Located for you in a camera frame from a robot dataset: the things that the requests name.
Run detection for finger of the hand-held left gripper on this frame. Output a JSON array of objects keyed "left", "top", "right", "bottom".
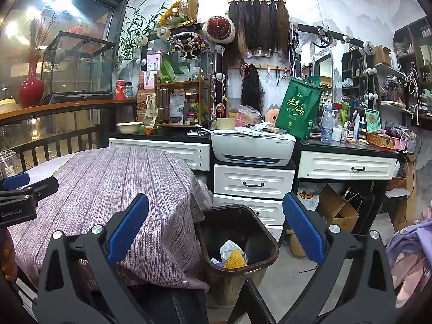
[
  {"left": 0, "top": 175, "right": 59, "bottom": 204},
  {"left": 0, "top": 172, "right": 31, "bottom": 192}
]

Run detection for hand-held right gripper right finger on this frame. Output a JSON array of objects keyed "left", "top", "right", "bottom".
[{"left": 282, "top": 192, "right": 397, "bottom": 324}]

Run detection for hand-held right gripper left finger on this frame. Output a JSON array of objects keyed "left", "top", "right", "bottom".
[{"left": 36, "top": 192, "right": 151, "bottom": 324}]

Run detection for black trash bin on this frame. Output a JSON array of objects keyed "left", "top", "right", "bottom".
[{"left": 197, "top": 204, "right": 280, "bottom": 308}]

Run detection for yellow corn toy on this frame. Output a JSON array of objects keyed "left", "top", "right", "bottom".
[{"left": 223, "top": 248, "right": 248, "bottom": 270}]

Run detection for tan fuzzy slipper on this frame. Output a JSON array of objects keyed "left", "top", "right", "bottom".
[{"left": 286, "top": 228, "right": 307, "bottom": 257}]

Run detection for clear plastic cup with straw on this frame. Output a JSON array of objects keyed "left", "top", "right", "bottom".
[{"left": 0, "top": 151, "right": 18, "bottom": 178}]

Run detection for white bag with cartoon print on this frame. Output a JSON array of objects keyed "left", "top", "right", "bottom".
[{"left": 297, "top": 182, "right": 321, "bottom": 211}]

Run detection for cardboard box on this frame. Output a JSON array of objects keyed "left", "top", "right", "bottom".
[{"left": 317, "top": 184, "right": 360, "bottom": 233}]

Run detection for dark wooden railing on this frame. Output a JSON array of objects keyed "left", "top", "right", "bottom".
[{"left": 0, "top": 125, "right": 102, "bottom": 173}]

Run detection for white drawer unit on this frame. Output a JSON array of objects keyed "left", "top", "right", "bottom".
[{"left": 213, "top": 164, "right": 297, "bottom": 240}]

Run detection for white desk drawer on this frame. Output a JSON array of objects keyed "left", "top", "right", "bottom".
[{"left": 297, "top": 140, "right": 400, "bottom": 180}]

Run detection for white cabinet with black top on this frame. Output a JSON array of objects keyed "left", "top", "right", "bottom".
[{"left": 108, "top": 131, "right": 212, "bottom": 172}]

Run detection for wooden counter ledge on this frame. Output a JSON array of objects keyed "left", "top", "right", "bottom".
[{"left": 0, "top": 99, "right": 137, "bottom": 122}]

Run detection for red ceramic vase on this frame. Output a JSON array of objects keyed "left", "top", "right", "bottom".
[{"left": 18, "top": 56, "right": 45, "bottom": 108}]

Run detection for white printer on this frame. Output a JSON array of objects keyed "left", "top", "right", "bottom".
[{"left": 211, "top": 131, "right": 296, "bottom": 167}]

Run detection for cream enamel bowl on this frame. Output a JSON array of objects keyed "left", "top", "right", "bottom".
[{"left": 116, "top": 121, "right": 144, "bottom": 135}]

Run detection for clear water bottle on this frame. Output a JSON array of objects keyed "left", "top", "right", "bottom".
[{"left": 320, "top": 107, "right": 335, "bottom": 143}]

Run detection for wicker basket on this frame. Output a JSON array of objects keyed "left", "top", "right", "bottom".
[{"left": 386, "top": 162, "right": 409, "bottom": 191}]

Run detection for pile of papers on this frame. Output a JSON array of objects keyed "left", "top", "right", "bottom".
[{"left": 234, "top": 121, "right": 298, "bottom": 139}]

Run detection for row of cosmetic bottles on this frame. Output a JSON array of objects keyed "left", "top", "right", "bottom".
[{"left": 332, "top": 100, "right": 367, "bottom": 142}]

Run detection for purple floral cloth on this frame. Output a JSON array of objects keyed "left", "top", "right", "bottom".
[{"left": 386, "top": 202, "right": 432, "bottom": 311}]

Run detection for green tote bag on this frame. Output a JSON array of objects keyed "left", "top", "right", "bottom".
[{"left": 274, "top": 75, "right": 323, "bottom": 140}]

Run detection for brown printed carton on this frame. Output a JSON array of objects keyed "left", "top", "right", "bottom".
[{"left": 137, "top": 89, "right": 156, "bottom": 122}]

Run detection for beige printed paper bag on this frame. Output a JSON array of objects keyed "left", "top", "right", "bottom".
[{"left": 143, "top": 93, "right": 158, "bottom": 127}]

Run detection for pink plastic bag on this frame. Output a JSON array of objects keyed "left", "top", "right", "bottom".
[{"left": 236, "top": 105, "right": 262, "bottom": 125}]

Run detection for framed sunflower picture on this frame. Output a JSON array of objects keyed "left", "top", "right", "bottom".
[{"left": 364, "top": 108, "right": 383, "bottom": 134}]

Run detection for brown and white pouch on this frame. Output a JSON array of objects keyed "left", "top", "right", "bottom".
[{"left": 169, "top": 92, "right": 186, "bottom": 124}]

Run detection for cluster of small bottles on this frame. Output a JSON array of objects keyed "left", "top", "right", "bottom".
[{"left": 187, "top": 99, "right": 208, "bottom": 124}]

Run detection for dried branches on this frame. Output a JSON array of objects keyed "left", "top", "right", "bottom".
[{"left": 29, "top": 10, "right": 59, "bottom": 58}]

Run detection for black hanging ponytail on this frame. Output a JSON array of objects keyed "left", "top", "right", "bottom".
[{"left": 240, "top": 63, "right": 264, "bottom": 110}]

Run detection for wooden shelf rack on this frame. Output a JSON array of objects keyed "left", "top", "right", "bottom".
[{"left": 154, "top": 71, "right": 214, "bottom": 127}]

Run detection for green leaf packet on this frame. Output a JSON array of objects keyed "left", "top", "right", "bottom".
[{"left": 161, "top": 57, "right": 190, "bottom": 78}]

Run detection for green bamboo leaf branches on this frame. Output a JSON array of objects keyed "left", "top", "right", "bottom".
[{"left": 115, "top": 2, "right": 169, "bottom": 70}]

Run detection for black lighted vanity mirror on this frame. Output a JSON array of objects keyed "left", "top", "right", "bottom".
[
  {"left": 137, "top": 23, "right": 227, "bottom": 125},
  {"left": 293, "top": 23, "right": 379, "bottom": 136}
]

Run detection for ornate black white headdress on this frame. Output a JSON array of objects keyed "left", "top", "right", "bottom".
[{"left": 169, "top": 34, "right": 210, "bottom": 62}]

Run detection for row of hanging hair wefts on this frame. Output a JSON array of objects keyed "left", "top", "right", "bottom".
[{"left": 227, "top": 0, "right": 291, "bottom": 59}]

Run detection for red embroidered fur hat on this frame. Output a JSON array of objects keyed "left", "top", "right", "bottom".
[{"left": 202, "top": 15, "right": 236, "bottom": 45}]

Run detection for sunflower bouquet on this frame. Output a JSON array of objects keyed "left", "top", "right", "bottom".
[{"left": 158, "top": 0, "right": 200, "bottom": 28}]

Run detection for glass terrarium with black frame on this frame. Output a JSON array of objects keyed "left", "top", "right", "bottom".
[{"left": 42, "top": 31, "right": 116, "bottom": 100}]

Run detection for dark wall shelf unit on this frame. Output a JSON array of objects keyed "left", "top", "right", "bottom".
[{"left": 393, "top": 17, "right": 432, "bottom": 119}]

